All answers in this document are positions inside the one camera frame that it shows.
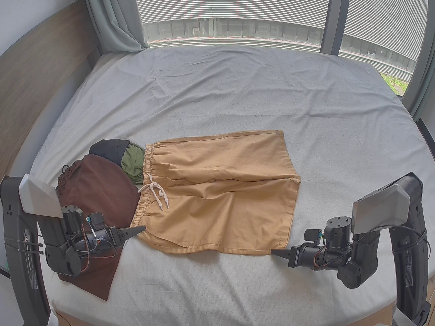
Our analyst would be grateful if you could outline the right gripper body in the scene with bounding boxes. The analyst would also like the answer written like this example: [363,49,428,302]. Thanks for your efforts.
[288,244,321,269]

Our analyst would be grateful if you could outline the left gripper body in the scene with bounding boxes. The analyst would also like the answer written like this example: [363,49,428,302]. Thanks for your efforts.
[92,226,122,251]

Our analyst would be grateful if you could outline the tan drawstring shorts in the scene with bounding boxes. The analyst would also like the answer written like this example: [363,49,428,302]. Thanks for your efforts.
[131,129,302,256]

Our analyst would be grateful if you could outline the bed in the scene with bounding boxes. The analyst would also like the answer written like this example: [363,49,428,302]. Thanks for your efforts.
[0,0,435,326]

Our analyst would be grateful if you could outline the brown garment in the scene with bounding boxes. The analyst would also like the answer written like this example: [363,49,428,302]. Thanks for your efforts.
[56,155,141,301]

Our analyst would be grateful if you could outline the green garment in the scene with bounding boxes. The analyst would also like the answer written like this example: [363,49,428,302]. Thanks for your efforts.
[121,143,147,186]

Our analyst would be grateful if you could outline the black garment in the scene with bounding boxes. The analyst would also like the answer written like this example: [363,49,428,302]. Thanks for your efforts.
[90,139,131,165]

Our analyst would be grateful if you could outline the grey-green curtain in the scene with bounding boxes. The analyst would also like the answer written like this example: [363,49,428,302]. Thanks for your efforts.
[403,0,435,122]
[80,0,150,55]

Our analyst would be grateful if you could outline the window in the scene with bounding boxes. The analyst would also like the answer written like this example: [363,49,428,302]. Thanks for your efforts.
[131,0,435,155]

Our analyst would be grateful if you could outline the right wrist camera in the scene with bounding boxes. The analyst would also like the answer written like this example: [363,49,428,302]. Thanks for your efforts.
[304,228,323,248]

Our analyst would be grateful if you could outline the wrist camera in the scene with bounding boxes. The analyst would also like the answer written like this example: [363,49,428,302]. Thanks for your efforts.
[87,212,105,230]
[304,228,323,248]

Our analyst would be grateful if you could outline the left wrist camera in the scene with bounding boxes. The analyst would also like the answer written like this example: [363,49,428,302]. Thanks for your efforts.
[87,212,105,230]

